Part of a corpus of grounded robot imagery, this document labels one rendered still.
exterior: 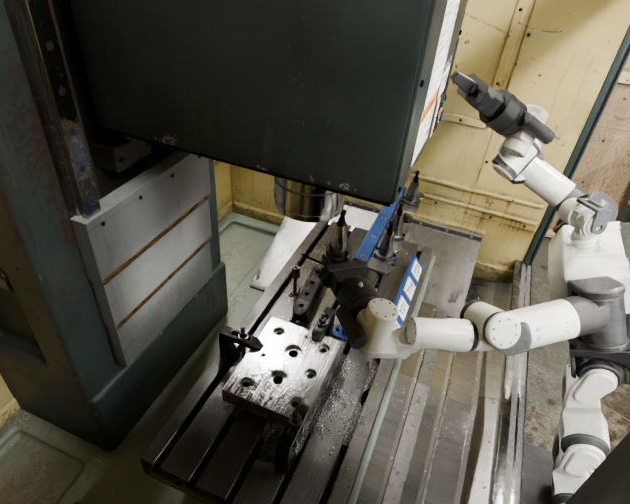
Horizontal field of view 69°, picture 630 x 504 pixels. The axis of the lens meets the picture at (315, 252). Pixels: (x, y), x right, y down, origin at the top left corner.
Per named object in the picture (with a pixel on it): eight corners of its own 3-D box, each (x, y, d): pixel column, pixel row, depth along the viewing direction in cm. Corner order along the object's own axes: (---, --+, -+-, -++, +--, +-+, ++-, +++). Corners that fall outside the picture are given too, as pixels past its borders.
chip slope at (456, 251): (466, 280, 218) (483, 236, 202) (441, 396, 166) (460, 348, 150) (296, 229, 241) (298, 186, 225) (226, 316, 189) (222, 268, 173)
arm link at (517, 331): (463, 350, 108) (548, 329, 111) (492, 370, 96) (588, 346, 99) (456, 303, 107) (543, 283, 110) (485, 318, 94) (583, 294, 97)
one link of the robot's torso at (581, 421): (603, 431, 165) (624, 335, 141) (608, 476, 152) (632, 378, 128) (555, 422, 171) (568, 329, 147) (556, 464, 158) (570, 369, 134)
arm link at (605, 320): (555, 341, 110) (606, 328, 112) (582, 355, 101) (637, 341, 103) (550, 295, 108) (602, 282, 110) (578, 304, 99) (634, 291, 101)
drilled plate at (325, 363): (340, 352, 137) (342, 341, 134) (302, 434, 116) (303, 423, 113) (271, 327, 143) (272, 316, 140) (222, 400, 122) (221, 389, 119)
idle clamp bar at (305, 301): (325, 280, 169) (327, 267, 165) (303, 330, 149) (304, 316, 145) (313, 277, 170) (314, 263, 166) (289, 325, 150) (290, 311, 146)
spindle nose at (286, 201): (296, 179, 112) (298, 132, 104) (356, 199, 106) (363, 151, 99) (259, 209, 100) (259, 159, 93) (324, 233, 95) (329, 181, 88)
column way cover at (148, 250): (218, 275, 167) (208, 143, 135) (128, 373, 131) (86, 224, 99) (206, 271, 168) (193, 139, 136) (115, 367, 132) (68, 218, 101)
